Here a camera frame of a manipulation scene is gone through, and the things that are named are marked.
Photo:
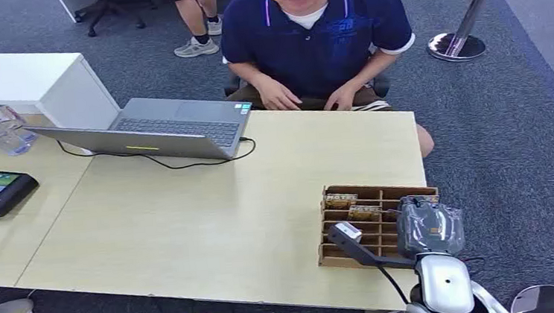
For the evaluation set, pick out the black office chair with castors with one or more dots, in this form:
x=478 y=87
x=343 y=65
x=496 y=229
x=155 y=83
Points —
x=107 y=8

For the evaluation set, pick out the person's right hand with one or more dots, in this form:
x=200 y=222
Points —
x=277 y=96

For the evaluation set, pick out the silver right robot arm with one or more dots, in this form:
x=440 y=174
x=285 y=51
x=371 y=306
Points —
x=445 y=283

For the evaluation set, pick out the grey laptop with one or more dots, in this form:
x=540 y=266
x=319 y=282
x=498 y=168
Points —
x=176 y=128

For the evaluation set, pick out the seated person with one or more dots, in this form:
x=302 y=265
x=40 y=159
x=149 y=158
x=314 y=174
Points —
x=317 y=43

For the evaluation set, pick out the brown wooden card holder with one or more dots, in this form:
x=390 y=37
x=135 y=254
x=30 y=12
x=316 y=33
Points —
x=329 y=260

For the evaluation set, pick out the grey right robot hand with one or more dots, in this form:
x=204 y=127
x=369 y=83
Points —
x=429 y=230

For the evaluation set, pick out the person's left forearm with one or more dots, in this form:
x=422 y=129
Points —
x=374 y=68

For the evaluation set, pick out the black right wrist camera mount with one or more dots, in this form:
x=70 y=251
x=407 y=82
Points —
x=359 y=253

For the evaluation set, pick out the person's left hand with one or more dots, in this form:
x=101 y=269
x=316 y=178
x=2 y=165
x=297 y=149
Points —
x=341 y=98

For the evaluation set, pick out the standing person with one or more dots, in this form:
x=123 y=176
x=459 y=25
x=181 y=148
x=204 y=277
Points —
x=194 y=13

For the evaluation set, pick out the person's right forearm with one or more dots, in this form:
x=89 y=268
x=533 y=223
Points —
x=246 y=73

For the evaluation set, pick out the white cabinet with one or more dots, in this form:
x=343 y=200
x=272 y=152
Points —
x=28 y=81

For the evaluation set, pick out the chrome stanchion post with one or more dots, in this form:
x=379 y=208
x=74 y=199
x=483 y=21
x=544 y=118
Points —
x=456 y=46

